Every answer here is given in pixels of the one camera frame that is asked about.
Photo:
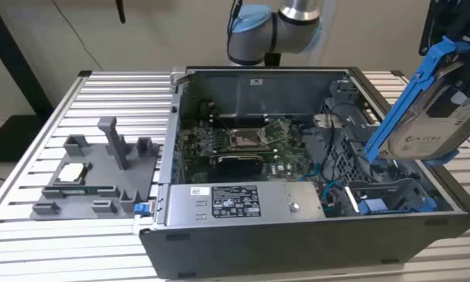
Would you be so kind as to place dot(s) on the grey parts rack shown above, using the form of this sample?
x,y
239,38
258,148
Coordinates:
x,y
101,164

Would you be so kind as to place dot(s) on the green RAM stick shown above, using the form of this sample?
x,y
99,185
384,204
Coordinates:
x,y
87,191

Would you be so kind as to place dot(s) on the black graphics card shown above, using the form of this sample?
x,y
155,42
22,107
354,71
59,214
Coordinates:
x,y
238,167

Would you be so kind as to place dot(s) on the silver CPU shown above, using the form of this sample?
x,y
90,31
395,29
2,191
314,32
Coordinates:
x,y
71,173

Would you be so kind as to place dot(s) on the CPU socket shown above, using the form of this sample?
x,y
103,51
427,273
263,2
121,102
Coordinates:
x,y
242,138

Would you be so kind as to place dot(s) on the black open PC case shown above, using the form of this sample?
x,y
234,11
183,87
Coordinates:
x,y
258,252

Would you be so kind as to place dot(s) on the black RAM slot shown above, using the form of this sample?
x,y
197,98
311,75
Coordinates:
x,y
250,119

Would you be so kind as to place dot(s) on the black antenna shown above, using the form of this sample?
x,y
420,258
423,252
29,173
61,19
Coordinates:
x,y
119,11

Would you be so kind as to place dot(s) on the green motherboard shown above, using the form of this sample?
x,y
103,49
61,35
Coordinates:
x,y
288,164

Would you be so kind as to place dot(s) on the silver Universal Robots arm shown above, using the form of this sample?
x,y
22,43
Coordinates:
x,y
254,41

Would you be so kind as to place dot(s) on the black monitor stand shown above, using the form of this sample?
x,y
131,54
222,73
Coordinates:
x,y
7,138

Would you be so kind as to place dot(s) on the blue case latch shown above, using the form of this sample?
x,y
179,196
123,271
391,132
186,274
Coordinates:
x,y
139,209

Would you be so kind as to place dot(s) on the silver power supply box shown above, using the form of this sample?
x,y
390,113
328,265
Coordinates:
x,y
266,202

